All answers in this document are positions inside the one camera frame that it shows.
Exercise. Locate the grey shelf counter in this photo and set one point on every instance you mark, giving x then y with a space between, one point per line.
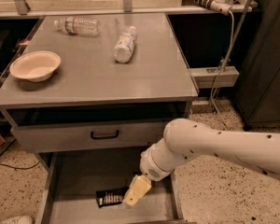
84 3

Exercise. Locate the black drawer handle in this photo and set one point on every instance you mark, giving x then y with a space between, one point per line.
96 136

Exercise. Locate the metal support leg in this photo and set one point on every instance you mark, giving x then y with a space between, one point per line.
235 31

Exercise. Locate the grey drawer cabinet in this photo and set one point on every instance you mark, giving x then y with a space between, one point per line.
91 86

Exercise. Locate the white power strip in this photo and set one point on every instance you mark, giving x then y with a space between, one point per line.
216 5

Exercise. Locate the grey metal rail bracket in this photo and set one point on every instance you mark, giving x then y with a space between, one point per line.
208 77

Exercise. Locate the grey open middle drawer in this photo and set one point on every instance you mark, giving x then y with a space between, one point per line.
75 177

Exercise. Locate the dark grey cabinet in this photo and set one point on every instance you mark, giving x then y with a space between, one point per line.
257 91

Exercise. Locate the black rxbar chocolate wrapper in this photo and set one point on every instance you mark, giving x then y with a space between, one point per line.
110 197

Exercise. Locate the grey top drawer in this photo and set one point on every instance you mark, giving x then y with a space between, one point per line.
69 137

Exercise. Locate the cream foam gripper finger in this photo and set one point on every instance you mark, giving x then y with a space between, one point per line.
138 188

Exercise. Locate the white labelled plastic bottle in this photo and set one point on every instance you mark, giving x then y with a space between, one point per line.
125 45

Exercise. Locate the clear plastic water bottle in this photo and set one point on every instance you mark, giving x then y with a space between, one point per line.
78 26

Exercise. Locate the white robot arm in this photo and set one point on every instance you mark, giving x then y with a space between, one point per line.
184 140

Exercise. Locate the white paper bowl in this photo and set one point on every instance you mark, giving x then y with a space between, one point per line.
35 66

